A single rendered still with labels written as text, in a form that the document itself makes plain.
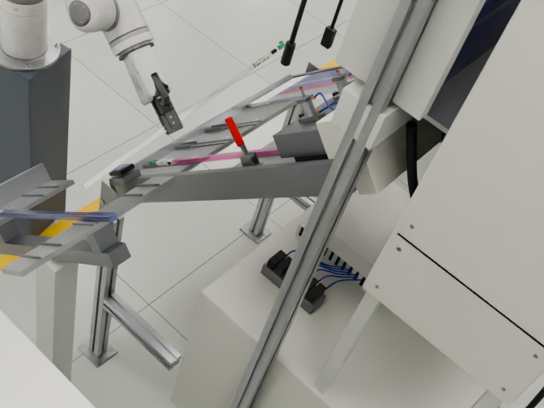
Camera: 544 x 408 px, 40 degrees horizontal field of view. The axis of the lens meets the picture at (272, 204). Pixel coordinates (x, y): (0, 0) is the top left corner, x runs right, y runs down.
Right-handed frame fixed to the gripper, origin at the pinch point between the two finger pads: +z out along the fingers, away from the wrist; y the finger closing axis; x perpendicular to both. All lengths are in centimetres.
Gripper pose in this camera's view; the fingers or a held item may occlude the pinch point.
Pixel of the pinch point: (171, 122)
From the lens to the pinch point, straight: 148.8
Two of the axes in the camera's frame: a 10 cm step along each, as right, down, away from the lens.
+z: 4.2, 8.9, 1.5
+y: 3.3, 0.0, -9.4
